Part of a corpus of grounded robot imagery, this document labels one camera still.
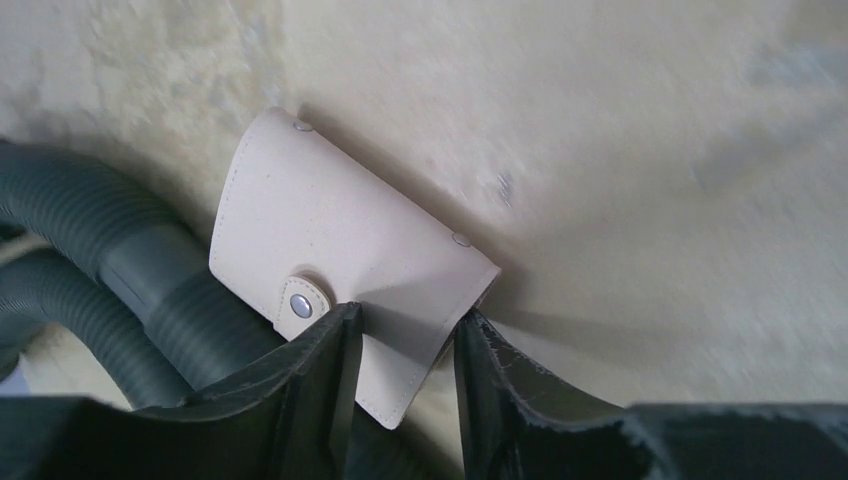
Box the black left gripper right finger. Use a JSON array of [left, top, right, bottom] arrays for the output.
[[454, 310, 847, 479]]

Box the black corrugated hose short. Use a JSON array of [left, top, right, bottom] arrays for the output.
[[0, 139, 425, 480]]

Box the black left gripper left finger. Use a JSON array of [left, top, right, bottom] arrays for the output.
[[1, 303, 363, 479]]

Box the black hose with coupling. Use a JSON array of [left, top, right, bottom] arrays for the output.
[[0, 248, 193, 410]]

